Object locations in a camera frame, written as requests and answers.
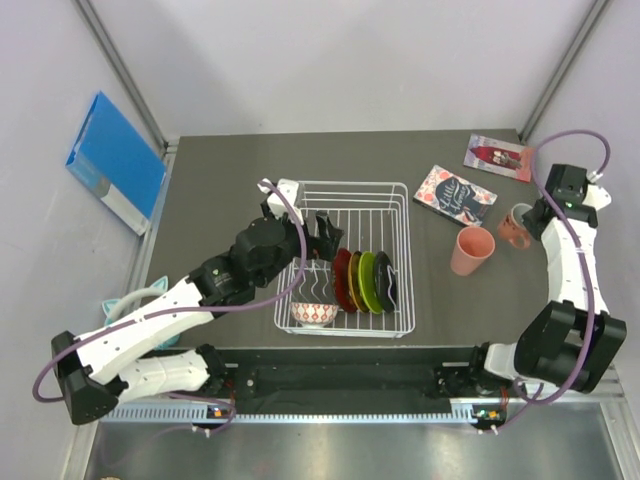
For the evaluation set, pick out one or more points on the yellow plate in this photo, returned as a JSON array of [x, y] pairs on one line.
[[353, 282]]

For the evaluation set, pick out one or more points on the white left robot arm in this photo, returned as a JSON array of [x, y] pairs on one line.
[[115, 364]]

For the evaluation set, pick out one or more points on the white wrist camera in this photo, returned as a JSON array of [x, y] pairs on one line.
[[596, 196], [281, 199]]

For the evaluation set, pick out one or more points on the teal object behind arm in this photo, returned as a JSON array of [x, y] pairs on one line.
[[114, 308]]

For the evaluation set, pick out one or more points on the red plate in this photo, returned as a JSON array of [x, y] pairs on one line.
[[340, 286]]

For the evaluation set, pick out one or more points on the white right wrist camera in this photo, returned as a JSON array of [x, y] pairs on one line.
[[596, 196]]

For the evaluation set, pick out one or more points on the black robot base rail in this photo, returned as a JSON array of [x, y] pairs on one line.
[[273, 373]]

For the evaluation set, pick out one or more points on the Little Women book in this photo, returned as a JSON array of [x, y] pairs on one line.
[[454, 198]]

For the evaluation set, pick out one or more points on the grey slotted cable duct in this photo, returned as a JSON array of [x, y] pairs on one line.
[[199, 413]]

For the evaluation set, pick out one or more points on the blue folder box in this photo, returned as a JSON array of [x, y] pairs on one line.
[[115, 163]]

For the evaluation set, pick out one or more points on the pink plastic cup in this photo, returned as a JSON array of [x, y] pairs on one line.
[[473, 246]]

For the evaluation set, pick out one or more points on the red purple book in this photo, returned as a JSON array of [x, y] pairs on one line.
[[499, 157]]

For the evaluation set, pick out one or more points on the lime green plate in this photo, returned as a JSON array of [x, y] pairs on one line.
[[366, 279]]

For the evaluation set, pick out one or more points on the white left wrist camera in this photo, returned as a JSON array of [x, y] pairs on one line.
[[281, 199]]

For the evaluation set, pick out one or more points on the red patterned white bowl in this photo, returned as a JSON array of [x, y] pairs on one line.
[[314, 315]]

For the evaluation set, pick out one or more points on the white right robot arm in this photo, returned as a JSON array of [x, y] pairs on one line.
[[565, 221]]

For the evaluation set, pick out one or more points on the white wire dish rack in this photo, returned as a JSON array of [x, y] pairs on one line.
[[374, 217]]

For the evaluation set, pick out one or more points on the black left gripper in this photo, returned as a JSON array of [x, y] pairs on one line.
[[327, 242]]

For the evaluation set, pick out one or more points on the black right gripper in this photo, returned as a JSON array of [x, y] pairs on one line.
[[526, 218]]

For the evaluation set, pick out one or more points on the black plate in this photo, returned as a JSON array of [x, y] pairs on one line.
[[385, 282]]

